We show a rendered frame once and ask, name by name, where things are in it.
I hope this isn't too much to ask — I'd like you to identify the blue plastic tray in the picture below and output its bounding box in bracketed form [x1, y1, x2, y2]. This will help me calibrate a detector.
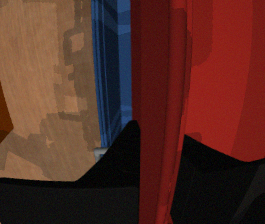
[91, 0, 132, 148]

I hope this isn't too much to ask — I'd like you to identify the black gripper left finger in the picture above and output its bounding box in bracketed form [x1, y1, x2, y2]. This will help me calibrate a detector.
[0, 121, 140, 224]

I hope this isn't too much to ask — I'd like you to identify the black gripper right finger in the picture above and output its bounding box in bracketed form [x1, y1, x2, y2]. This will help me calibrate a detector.
[169, 133, 265, 224]

